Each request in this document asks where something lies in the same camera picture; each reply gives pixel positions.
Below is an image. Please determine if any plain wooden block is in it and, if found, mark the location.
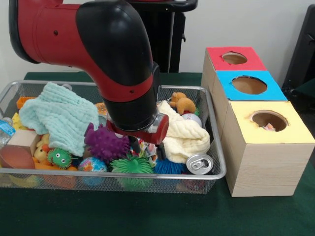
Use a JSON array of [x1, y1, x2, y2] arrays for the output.
[[0, 129, 41, 169]]

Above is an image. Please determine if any colourful patterned fabric toy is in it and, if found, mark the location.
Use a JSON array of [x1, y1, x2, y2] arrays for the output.
[[139, 141, 159, 166]]

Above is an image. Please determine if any large green spiky ball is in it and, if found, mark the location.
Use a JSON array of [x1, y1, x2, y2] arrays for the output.
[[111, 156, 154, 190]]

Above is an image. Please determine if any small green ball with eyes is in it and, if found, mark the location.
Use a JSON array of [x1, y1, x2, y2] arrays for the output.
[[47, 147, 73, 169]]

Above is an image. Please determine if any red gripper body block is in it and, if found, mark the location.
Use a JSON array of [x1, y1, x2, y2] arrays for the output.
[[106, 112, 170, 146]]

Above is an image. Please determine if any dark green table cloth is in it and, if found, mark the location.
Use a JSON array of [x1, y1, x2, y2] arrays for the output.
[[0, 71, 315, 236]]

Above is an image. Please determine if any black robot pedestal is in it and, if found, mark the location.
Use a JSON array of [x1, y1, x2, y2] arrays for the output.
[[130, 0, 198, 73]]

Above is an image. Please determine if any blue spiky ball with eyes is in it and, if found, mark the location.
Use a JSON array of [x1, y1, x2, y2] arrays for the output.
[[154, 157, 188, 175]]

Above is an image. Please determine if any mint green cloth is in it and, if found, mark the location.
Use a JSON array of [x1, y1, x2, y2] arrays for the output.
[[19, 82, 100, 157]]

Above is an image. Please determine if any clear mesh bin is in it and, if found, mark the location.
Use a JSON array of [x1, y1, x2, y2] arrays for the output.
[[0, 80, 227, 195]]

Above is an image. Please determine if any small globe print ball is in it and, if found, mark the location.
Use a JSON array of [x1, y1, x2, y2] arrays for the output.
[[79, 157, 108, 185]]

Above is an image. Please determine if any purple spiky ball with eyes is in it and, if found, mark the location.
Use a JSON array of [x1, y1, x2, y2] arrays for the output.
[[85, 124, 131, 163]]

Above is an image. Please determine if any orange bear plush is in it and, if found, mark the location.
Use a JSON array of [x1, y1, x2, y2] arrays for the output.
[[169, 92, 196, 116]]

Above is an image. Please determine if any silver drink can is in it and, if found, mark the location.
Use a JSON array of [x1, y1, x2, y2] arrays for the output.
[[186, 153, 215, 176]]

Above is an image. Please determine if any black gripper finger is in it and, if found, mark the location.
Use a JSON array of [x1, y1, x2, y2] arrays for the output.
[[128, 138, 141, 156]]

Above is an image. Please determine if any pale yellow cloth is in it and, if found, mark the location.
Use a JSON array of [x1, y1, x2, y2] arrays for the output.
[[157, 101, 211, 164]]

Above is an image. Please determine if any tiger plush toy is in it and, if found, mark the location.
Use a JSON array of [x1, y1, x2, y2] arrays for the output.
[[262, 122, 277, 132]]

